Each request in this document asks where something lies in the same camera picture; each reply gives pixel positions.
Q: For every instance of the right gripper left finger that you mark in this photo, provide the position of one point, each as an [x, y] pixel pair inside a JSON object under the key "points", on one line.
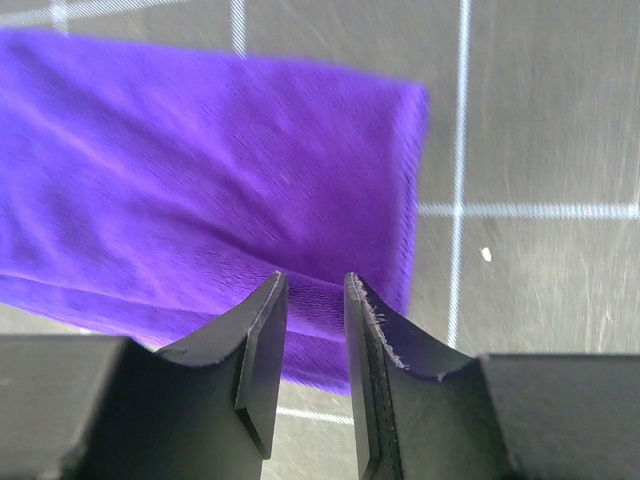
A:
{"points": [[256, 330]]}

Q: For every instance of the purple towel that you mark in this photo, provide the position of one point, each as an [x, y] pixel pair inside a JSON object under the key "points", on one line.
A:
{"points": [[146, 190]]}

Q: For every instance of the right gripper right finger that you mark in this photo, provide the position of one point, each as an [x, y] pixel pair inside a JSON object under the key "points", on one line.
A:
{"points": [[414, 398]]}

